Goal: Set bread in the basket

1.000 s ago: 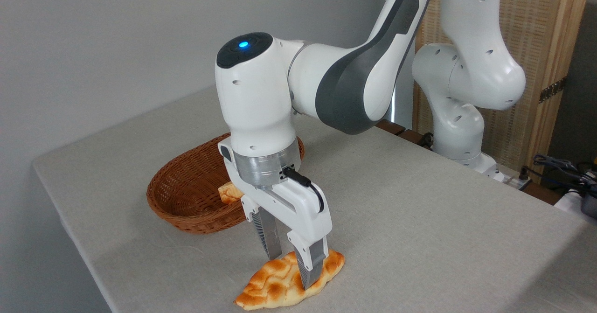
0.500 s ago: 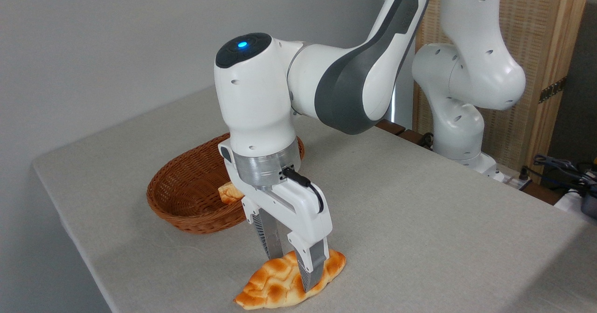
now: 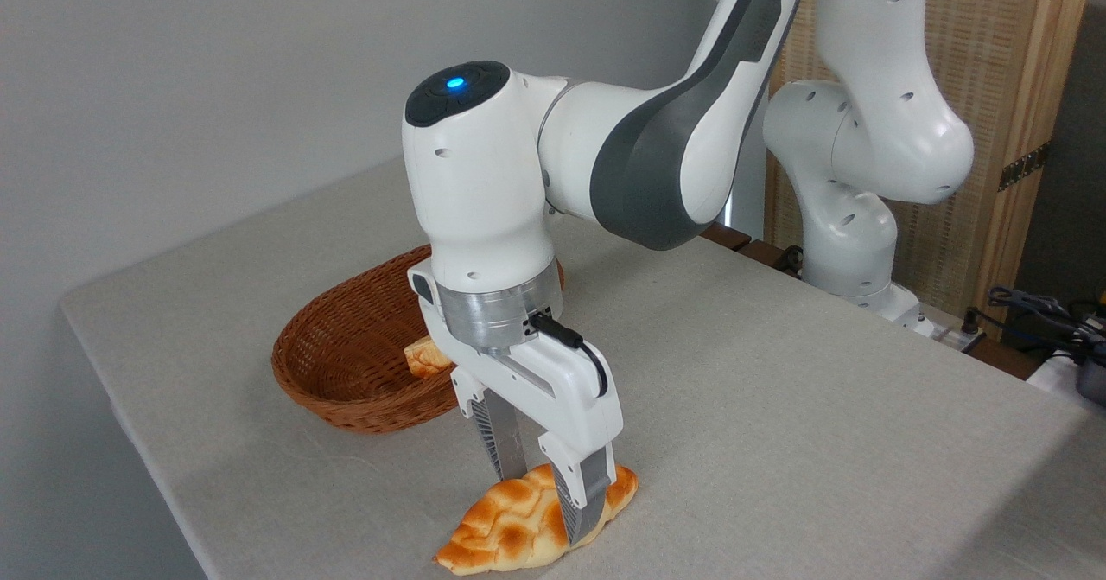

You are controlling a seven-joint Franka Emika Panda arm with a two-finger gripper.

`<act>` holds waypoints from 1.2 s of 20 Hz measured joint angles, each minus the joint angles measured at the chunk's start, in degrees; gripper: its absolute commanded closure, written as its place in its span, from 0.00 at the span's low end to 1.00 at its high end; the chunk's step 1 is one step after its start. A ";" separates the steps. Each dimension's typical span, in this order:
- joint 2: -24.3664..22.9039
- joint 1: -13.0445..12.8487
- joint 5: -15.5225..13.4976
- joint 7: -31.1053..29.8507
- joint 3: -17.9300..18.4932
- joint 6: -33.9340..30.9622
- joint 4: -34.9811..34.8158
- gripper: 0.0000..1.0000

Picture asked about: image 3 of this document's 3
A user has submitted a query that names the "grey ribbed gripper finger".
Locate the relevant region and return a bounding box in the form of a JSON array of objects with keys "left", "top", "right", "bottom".
[
  {"left": 537, "top": 433, "right": 618, "bottom": 546},
  {"left": 451, "top": 368, "right": 541, "bottom": 481}
]

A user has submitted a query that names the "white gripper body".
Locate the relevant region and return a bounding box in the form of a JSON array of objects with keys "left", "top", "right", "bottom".
[{"left": 408, "top": 260, "right": 625, "bottom": 468}]

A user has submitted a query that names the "braided golden bread loaf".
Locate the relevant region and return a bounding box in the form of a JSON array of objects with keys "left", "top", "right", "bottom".
[{"left": 434, "top": 463, "right": 639, "bottom": 576}]

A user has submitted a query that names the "small golden bread roll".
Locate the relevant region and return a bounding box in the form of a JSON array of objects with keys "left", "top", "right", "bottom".
[{"left": 404, "top": 335, "right": 454, "bottom": 379}]

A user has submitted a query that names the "brown wicker oval basket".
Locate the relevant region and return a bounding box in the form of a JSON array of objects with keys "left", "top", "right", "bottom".
[{"left": 271, "top": 245, "right": 565, "bottom": 435}]

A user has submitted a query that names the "grey tablecloth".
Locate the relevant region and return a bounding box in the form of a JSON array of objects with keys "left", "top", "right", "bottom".
[{"left": 60, "top": 156, "right": 1106, "bottom": 580}]

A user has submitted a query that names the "metal screen hinge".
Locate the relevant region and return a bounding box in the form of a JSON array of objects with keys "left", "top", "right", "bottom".
[{"left": 998, "top": 142, "right": 1051, "bottom": 192}]

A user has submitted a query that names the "wooden woven folding screen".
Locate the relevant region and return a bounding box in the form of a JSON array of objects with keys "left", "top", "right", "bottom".
[{"left": 765, "top": 0, "right": 1098, "bottom": 339}]

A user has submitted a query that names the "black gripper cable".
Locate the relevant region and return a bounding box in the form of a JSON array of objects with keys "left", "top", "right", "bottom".
[{"left": 529, "top": 310, "right": 609, "bottom": 399}]

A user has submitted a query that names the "black cable bundle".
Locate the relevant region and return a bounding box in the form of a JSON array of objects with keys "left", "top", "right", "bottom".
[{"left": 963, "top": 284, "right": 1106, "bottom": 365}]

